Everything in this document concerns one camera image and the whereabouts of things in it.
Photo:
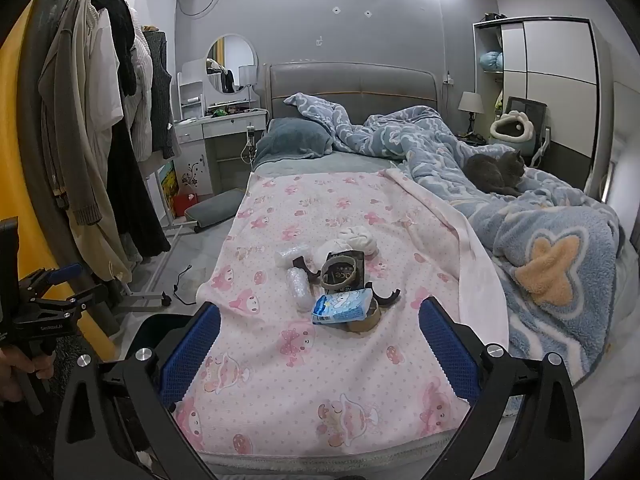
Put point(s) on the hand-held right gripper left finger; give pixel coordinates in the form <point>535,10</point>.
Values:
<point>190,355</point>

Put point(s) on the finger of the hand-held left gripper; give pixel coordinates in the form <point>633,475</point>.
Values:
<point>65,272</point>
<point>75,297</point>

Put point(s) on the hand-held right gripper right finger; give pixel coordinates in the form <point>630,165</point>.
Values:
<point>445,355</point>

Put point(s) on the black plastic hook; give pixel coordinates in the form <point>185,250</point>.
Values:
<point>387,299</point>
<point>302,266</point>

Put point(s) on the brown tape roll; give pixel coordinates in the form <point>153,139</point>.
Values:
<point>365,321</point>

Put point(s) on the blue tissue packet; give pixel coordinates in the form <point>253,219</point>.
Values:
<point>342,307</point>

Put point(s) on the clear bubble wrap piece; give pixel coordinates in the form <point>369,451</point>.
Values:
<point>300,290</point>
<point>291,255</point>

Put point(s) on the white towel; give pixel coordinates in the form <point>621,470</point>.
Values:
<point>320,260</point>
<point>357,240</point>

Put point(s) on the person's left hand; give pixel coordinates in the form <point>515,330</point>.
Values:
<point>9,375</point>

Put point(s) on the white clothes rack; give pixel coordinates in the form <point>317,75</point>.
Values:
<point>145,299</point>

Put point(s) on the cream long coat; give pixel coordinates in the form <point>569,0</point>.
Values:
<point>87,200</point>

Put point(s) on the black hanging garment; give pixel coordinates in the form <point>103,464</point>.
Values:
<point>132,200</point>

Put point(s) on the pink printed blanket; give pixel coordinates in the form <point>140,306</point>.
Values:
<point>310,370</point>

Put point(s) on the colourful picture board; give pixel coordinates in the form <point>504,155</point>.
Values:
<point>169,185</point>

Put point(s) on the red bag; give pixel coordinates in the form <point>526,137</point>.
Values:
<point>185,205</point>

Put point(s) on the grey padded stool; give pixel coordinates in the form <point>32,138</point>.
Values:
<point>212,207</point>

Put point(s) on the olive hanging coat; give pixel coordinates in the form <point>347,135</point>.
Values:
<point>60,110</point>

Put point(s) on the blue patterned duvet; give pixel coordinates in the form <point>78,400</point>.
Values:
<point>550,220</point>

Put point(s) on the white ribbed sweater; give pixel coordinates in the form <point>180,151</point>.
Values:
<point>140,110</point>

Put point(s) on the grey cat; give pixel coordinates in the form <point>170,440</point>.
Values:
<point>490,172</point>

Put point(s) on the grey knit vest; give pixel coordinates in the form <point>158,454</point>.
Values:
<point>160,90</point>

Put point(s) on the white hanging shirt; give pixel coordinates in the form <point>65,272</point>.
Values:
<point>107,70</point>

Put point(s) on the white dressing table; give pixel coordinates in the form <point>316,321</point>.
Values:
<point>225,127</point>

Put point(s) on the grey bed sheet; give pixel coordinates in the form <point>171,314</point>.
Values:
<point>340,162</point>

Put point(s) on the pile of cosmetics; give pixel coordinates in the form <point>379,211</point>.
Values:
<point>227,110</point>

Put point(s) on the shell-shaped cat bed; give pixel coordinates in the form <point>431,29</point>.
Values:
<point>511,127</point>

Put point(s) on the blue-grey pillow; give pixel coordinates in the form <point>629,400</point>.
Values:
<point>295,137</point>

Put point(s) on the bedside table lamp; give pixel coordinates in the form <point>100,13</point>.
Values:
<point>470,102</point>

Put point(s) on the yellow-green plush toy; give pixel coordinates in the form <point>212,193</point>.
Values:
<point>498,102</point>

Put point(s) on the black office chair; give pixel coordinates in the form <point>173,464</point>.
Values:
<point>535,107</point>

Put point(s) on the white shade dresser lamp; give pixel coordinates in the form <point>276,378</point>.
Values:
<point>246,75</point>

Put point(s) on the grey bed headboard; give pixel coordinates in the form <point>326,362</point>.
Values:
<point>350,85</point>

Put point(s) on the blue plush toy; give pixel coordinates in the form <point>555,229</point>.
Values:
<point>491,61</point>

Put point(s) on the white wardrobe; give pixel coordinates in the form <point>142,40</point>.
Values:
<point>550,70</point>

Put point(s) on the round wall mirror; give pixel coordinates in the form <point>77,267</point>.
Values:
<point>237,55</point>

